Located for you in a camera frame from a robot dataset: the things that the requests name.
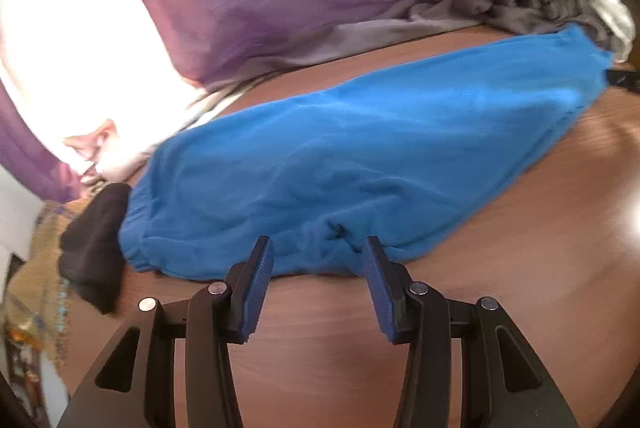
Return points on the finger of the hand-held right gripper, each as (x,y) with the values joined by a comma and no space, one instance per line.
(625,79)

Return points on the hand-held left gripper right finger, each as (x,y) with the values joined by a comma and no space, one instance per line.
(377,293)

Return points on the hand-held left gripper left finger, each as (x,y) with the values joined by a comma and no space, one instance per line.
(255,288)

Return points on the blue pants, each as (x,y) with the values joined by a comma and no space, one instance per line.
(350,148)

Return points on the black folded pants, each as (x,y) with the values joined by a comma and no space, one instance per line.
(95,238)

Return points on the yellow plaid blanket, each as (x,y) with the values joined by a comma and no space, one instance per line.
(40,288)

